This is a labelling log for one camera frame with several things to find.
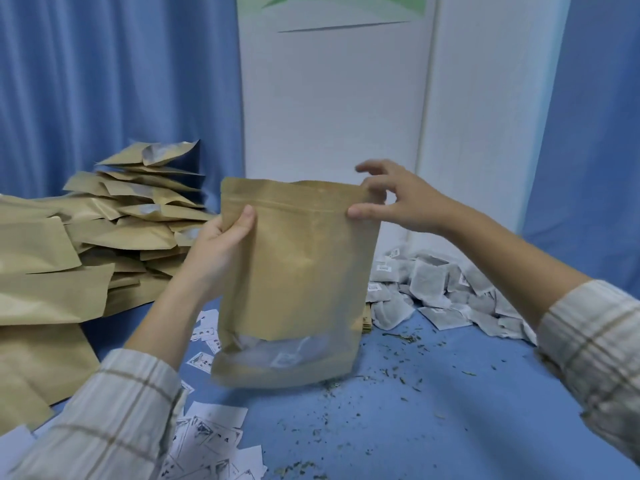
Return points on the blue table cover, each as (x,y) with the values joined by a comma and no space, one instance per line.
(450,434)

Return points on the pile of white tea bags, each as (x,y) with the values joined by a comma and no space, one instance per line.
(430,279)

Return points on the stack of kraft pouches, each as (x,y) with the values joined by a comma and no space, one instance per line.
(367,319)

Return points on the pile of kraft pouches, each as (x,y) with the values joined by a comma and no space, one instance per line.
(50,294)

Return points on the blue curtain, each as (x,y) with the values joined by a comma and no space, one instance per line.
(590,144)
(100,69)

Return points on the white paper labels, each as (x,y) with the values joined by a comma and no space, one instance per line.
(210,434)

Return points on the person's left forearm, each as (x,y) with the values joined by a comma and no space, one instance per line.
(100,419)

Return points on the white wall pipe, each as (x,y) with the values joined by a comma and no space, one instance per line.
(427,69)

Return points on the kraft paper pouch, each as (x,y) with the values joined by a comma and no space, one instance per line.
(300,264)

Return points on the person's right hand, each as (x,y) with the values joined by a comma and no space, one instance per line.
(420,204)

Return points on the person's right forearm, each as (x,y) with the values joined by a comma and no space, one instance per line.
(575,334)

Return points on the person's left hand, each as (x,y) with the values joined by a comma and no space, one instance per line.
(215,254)

